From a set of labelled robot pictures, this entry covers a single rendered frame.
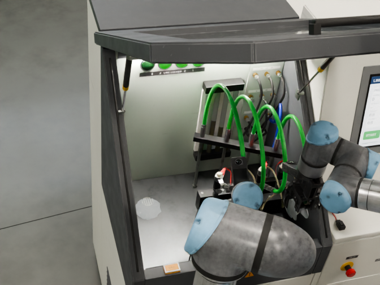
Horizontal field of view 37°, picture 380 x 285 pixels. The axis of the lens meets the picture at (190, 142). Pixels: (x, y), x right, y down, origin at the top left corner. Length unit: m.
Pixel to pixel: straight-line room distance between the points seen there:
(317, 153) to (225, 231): 0.52
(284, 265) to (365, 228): 1.06
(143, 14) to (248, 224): 1.07
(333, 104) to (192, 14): 0.57
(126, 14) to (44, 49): 2.60
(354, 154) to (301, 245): 0.45
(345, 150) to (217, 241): 0.55
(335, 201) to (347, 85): 0.70
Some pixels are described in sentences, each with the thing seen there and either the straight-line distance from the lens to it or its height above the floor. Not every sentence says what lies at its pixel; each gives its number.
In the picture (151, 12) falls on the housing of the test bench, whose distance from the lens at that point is 1.98.
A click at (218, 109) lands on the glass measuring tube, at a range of 2.14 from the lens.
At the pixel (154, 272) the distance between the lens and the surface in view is 1.87.
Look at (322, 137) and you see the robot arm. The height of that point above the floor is 1.55.
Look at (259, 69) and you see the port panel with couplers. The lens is 2.09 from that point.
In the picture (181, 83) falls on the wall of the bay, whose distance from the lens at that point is 2.02.
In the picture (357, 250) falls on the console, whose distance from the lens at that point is 2.17.
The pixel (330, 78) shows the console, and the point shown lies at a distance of 1.96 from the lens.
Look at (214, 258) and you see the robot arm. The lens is 1.09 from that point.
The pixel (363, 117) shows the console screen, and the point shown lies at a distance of 2.10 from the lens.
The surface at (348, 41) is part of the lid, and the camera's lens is 1.08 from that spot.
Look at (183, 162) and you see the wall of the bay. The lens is 2.29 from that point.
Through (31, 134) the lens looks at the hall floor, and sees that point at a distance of 3.76.
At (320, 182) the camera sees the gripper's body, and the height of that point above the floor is 1.40.
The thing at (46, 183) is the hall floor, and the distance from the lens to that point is 3.44.
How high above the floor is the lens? 2.48
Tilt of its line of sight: 42 degrees down
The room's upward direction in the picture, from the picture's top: 8 degrees clockwise
